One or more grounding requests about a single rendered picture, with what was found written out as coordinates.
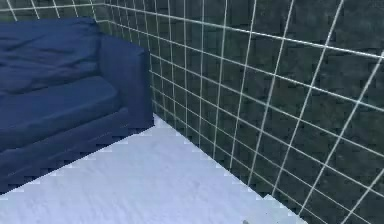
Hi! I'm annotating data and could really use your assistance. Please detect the dark blue sofa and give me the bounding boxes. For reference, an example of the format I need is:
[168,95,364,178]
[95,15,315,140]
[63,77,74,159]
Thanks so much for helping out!
[0,17,156,196]

